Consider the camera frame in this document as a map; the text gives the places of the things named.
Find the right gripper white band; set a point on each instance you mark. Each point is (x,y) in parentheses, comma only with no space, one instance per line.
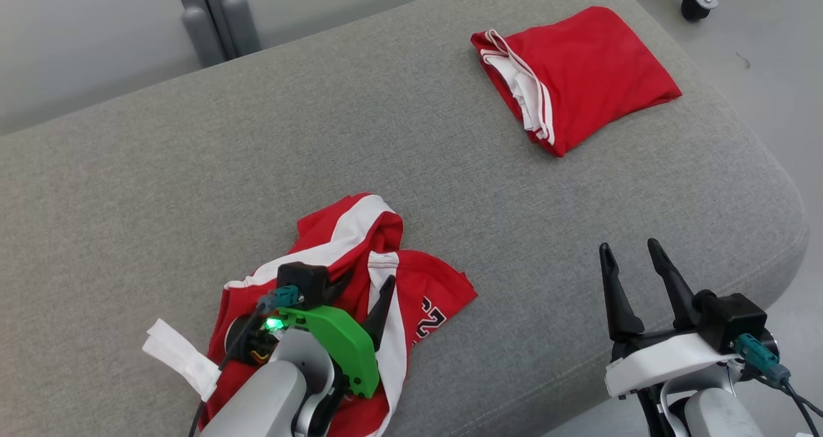
(662,360)

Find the red jersey with number print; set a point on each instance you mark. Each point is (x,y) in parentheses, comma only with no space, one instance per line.
(418,276)

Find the black caster wheel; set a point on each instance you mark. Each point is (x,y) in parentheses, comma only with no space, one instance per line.
(694,8)

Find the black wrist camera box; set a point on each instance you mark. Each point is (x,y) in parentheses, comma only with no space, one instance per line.
(733,321)
(305,283)

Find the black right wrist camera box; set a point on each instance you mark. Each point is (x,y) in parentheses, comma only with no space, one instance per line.
(733,321)

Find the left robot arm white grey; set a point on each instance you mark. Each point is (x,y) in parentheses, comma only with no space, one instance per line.
(263,398)

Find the grey partition post feet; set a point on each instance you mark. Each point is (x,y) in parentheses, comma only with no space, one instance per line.
(212,6)

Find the plain red garment white trim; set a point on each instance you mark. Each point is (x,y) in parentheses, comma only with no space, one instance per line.
(598,71)

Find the teal connector on left camera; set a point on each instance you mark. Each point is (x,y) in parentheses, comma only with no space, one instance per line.
(283,295)

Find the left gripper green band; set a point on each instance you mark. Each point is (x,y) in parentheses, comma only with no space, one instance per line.
(344,347)

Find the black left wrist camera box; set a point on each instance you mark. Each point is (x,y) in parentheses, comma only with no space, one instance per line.
(305,283)

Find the teal connector on camera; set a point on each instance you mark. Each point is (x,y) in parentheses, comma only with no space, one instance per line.
(283,295)
(759,356)

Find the teal connector on right camera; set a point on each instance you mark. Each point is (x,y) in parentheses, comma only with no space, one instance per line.
(759,356)

